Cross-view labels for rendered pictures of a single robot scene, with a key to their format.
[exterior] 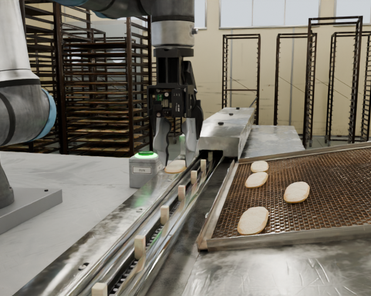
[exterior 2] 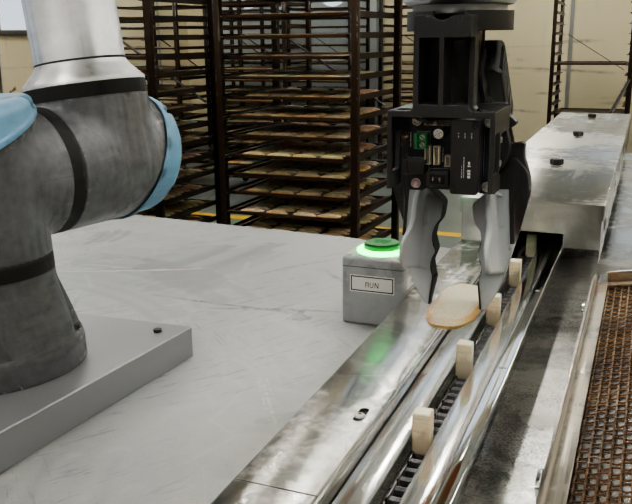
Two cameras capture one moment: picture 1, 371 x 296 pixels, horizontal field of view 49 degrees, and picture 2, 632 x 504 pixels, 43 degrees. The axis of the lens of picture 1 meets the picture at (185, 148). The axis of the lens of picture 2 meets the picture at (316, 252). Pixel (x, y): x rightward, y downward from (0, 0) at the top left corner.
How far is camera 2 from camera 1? 0.16 m
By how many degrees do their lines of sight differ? 12
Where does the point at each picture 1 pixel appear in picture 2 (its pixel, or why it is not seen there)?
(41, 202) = (145, 363)
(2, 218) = (52, 409)
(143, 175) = (375, 296)
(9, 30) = not seen: outside the picture
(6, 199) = (67, 358)
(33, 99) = (129, 126)
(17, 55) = (94, 24)
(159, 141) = (416, 245)
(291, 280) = not seen: outside the picture
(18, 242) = (83, 471)
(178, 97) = (470, 142)
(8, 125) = (71, 189)
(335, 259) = not seen: outside the picture
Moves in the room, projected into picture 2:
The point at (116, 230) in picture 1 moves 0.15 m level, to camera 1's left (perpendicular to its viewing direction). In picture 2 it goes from (301, 481) to (73, 461)
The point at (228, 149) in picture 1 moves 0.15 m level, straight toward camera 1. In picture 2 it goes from (577, 232) to (578, 264)
